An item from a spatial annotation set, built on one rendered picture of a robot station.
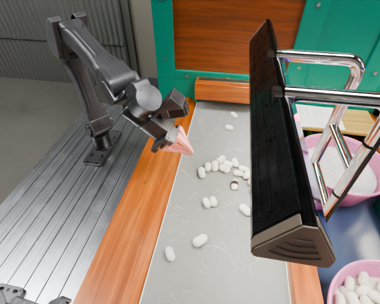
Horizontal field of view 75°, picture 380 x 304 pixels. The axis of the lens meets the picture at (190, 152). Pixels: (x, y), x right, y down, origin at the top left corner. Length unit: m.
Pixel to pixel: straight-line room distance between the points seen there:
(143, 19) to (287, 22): 1.75
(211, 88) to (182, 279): 0.65
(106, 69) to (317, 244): 0.53
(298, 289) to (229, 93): 0.66
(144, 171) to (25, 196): 0.39
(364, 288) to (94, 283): 0.55
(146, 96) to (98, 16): 2.16
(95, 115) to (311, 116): 0.76
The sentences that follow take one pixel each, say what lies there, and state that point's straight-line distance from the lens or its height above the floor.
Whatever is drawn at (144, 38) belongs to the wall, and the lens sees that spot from 2.59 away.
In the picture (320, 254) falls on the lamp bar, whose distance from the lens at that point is 0.28.
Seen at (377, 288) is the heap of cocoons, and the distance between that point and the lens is 0.72.
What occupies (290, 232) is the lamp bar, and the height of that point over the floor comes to 1.10.
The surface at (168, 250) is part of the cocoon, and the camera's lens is 0.60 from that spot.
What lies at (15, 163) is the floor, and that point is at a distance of 2.23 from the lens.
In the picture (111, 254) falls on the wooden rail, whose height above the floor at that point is 0.76.
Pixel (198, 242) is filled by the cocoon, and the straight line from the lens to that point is 0.61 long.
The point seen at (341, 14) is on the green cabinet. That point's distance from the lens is 0.99.
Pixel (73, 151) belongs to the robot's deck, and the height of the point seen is 0.67.
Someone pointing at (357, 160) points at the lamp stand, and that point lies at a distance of 0.52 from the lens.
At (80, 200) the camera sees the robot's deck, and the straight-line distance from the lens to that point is 0.85.
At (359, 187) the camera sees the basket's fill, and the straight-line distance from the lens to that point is 0.88.
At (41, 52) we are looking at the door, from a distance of 3.15.
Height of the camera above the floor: 1.30
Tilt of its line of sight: 43 degrees down
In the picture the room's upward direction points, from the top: straight up
